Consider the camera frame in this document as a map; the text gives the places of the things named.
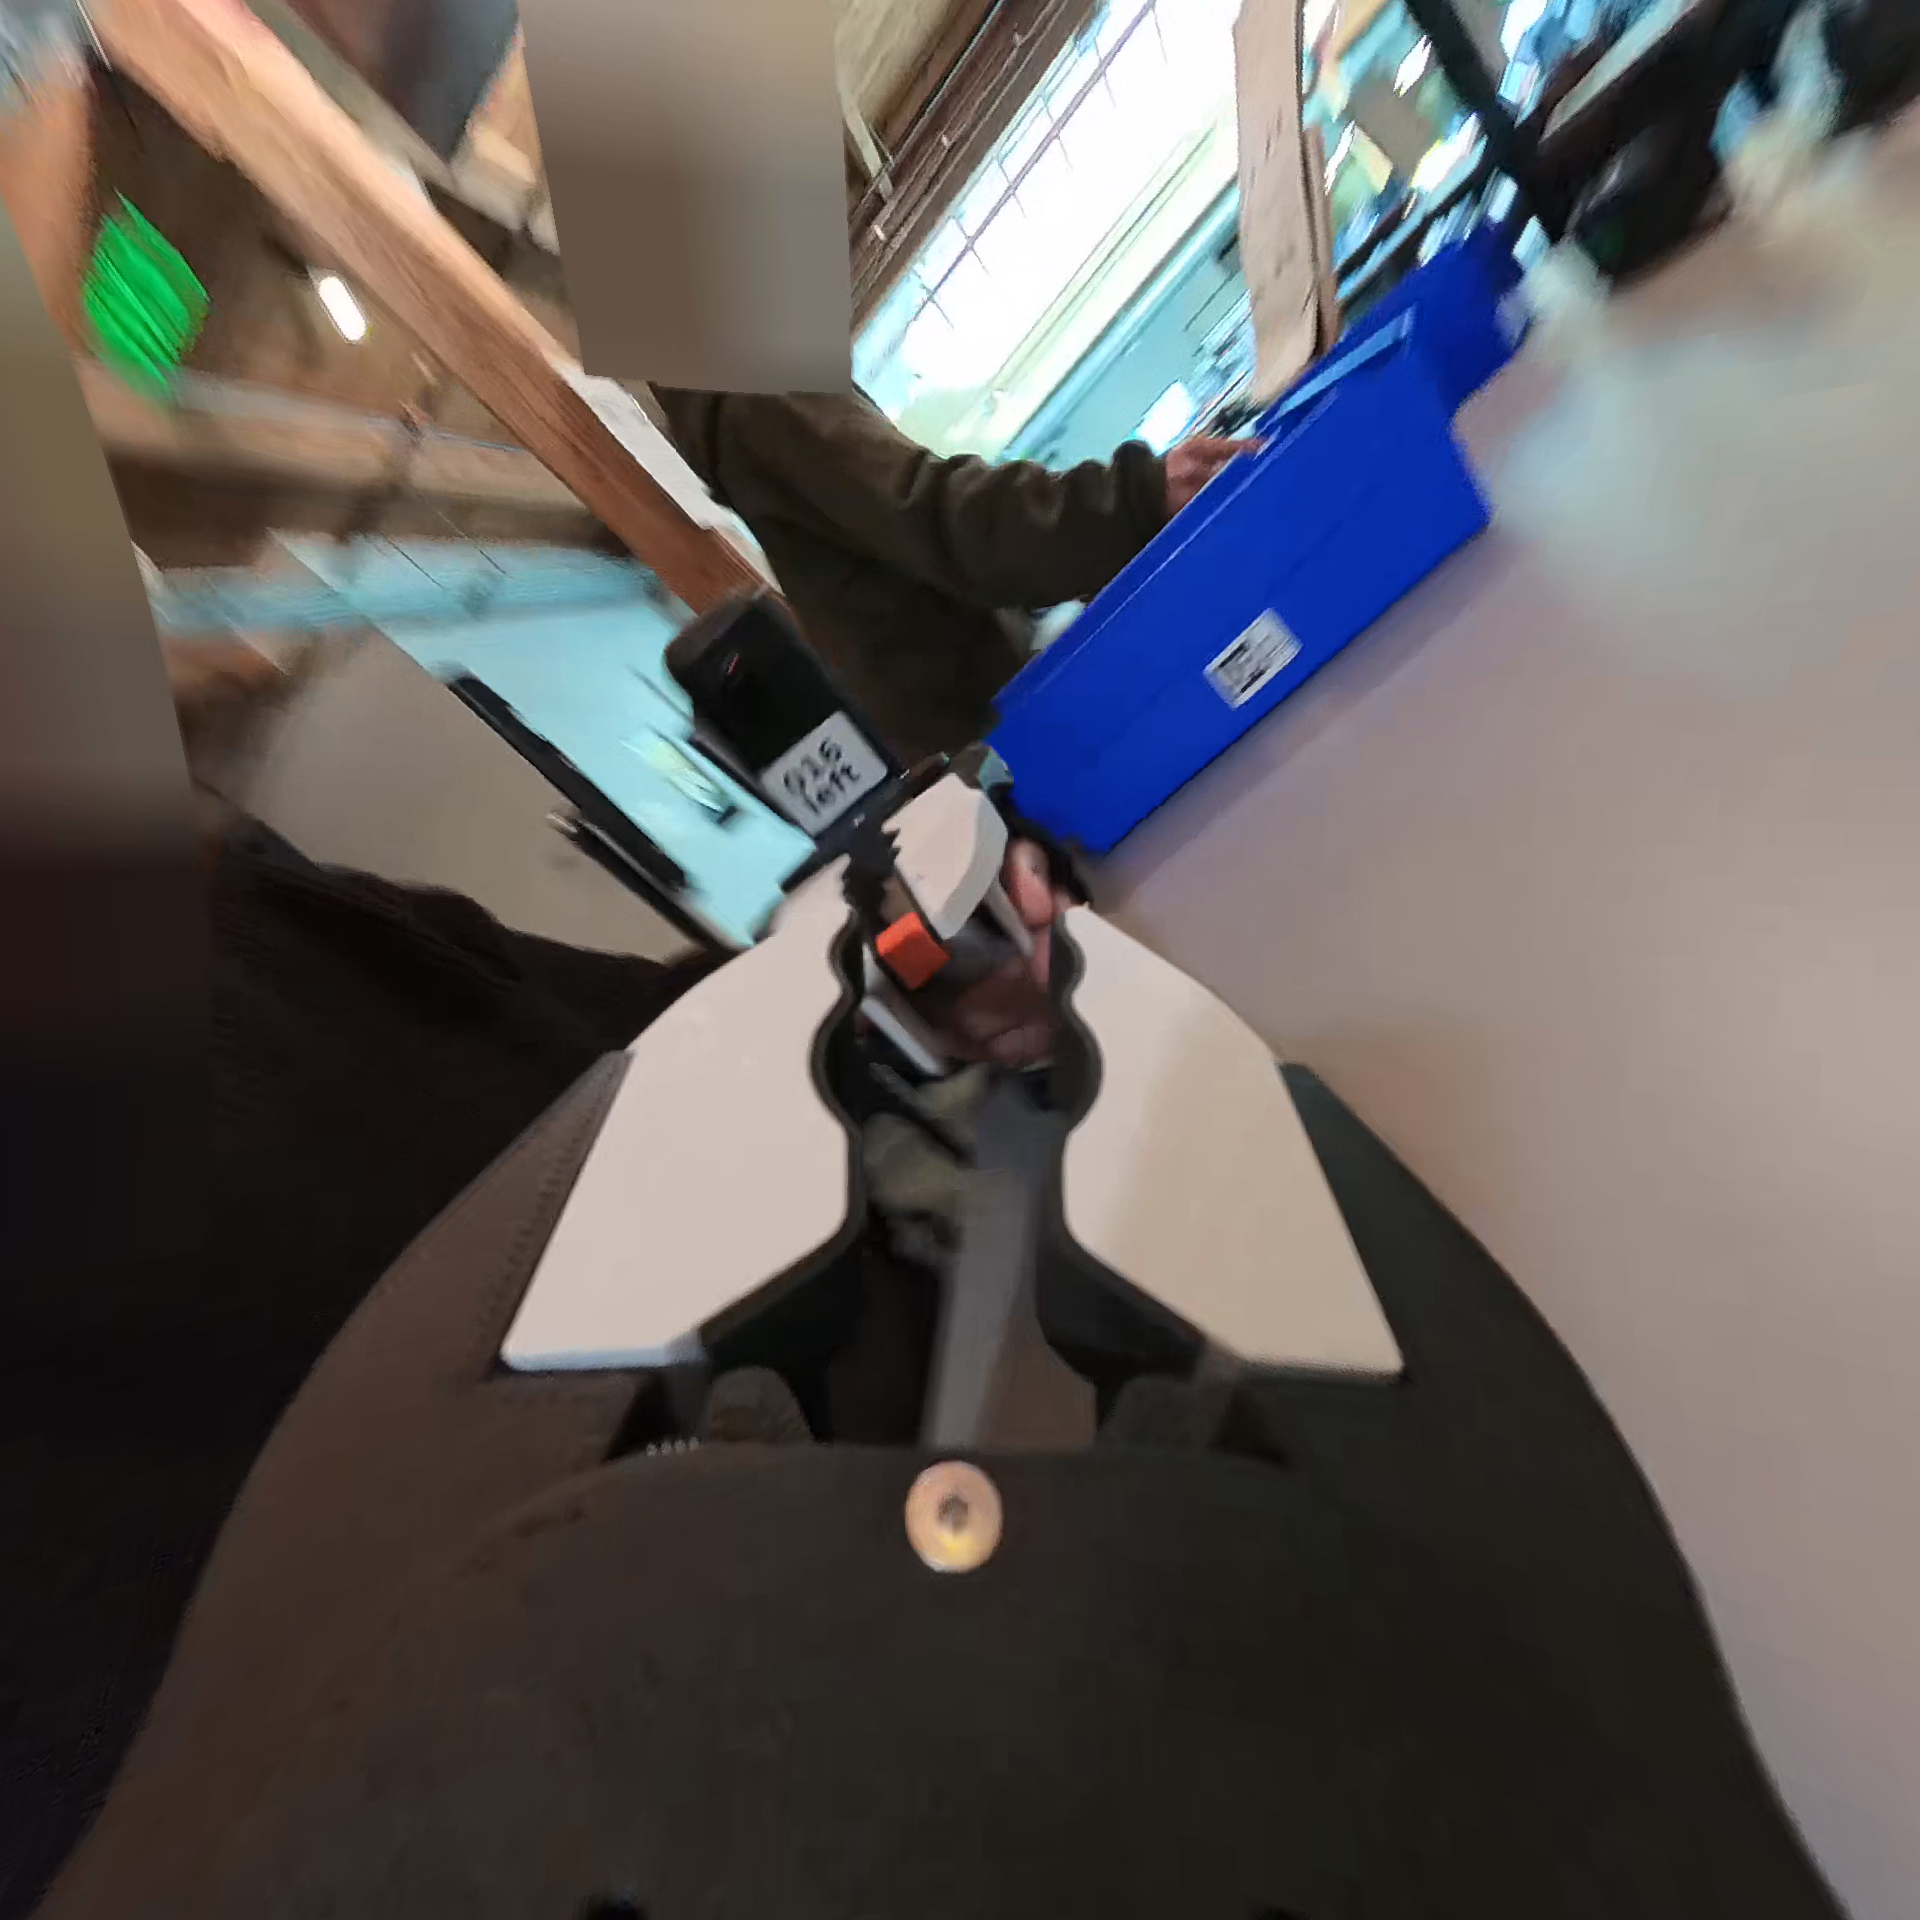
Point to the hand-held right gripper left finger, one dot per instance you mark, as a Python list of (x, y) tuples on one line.
[(675, 1202)]

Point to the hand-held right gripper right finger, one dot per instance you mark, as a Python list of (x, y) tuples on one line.
[(1230, 1215)]

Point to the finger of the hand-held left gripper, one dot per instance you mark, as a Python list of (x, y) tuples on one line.
[(900, 1028), (961, 855)]

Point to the small red cube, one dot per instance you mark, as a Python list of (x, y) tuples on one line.
[(912, 954)]

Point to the blue bin with tag label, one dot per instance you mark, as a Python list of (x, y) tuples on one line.
[(1275, 571)]

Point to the person's left hand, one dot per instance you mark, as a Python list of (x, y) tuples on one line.
[(1003, 1021)]

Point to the white paper notice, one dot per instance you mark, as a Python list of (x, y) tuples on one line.
[(645, 443)]

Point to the metal conduit pipes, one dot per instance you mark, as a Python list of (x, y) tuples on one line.
[(405, 599)]

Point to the wooden support beam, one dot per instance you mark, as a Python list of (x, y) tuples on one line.
[(420, 255)]

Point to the ceiling spot lamp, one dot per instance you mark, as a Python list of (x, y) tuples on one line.
[(341, 307)]

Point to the cardboard sign board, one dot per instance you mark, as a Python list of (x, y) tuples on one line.
[(1282, 195)]

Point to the green exit sign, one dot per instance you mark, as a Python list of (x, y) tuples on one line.
[(142, 293)]

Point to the plain blue storage bin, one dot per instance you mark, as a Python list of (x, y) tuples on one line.
[(1469, 301)]

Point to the black support pole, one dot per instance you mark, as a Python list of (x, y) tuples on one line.
[(1477, 107)]

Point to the grey ceiling duct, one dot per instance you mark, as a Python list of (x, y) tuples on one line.
[(405, 60)]

